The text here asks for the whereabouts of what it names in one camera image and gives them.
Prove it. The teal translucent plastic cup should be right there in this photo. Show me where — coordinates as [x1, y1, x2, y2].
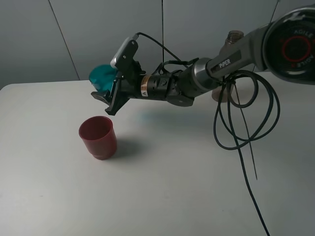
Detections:
[89, 64, 117, 92]

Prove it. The smoky translucent water bottle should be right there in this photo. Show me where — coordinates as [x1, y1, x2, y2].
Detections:
[211, 30, 245, 102]

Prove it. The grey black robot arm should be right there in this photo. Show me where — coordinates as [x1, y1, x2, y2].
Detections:
[89, 5, 315, 116]

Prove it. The red plastic cup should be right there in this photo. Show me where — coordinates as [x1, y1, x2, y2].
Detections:
[79, 116, 117, 160]

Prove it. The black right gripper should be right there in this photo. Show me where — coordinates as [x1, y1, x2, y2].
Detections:
[91, 72, 143, 116]

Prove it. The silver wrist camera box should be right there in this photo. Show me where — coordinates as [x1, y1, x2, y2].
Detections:
[110, 34, 144, 79]

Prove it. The black cable bundle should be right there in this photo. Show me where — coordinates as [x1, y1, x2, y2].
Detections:
[136, 31, 281, 236]

